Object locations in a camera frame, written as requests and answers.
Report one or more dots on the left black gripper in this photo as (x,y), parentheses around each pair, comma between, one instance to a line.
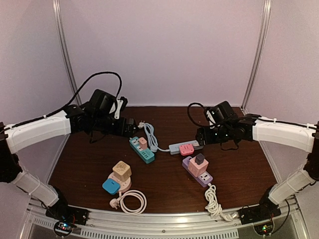
(120,131)

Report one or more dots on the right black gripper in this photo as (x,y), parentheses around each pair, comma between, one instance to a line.
(202,140)

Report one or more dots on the dark grey usb charger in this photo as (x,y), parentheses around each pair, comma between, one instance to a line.
(199,159)

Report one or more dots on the pink square plug adapter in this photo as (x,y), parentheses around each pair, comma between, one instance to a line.
(186,149)

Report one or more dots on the pink cube socket adapter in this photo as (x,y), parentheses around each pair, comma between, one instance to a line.
(197,170)

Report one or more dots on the light blue power strip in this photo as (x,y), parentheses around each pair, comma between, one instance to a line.
(174,148)

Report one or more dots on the purple power strip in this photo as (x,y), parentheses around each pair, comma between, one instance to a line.
(203,179)

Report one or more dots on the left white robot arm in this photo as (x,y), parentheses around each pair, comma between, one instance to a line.
(70,120)

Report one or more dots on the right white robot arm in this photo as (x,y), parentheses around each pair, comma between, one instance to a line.
(257,128)

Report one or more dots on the small pink plug adapter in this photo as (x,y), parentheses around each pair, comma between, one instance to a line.
(143,143)

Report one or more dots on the teal power strip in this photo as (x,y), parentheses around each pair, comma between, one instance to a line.
(146,155)

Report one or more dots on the beige cube adapter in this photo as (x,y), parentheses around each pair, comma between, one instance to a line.
(122,171)

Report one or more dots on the round pink white power strip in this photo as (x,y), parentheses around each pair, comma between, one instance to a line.
(125,185)

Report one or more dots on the blue square adapter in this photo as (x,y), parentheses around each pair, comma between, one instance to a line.
(111,186)

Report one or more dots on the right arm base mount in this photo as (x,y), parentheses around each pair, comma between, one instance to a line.
(260,217)

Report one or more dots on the right aluminium frame post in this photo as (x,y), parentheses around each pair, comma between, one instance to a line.
(264,27)

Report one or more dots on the aluminium frame post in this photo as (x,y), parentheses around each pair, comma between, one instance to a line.
(264,27)
(63,45)

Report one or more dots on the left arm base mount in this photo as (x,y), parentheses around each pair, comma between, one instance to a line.
(68,218)

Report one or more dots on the aluminium front rail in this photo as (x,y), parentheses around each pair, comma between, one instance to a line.
(116,225)

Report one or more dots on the left aluminium frame post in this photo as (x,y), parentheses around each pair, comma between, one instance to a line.
(63,45)

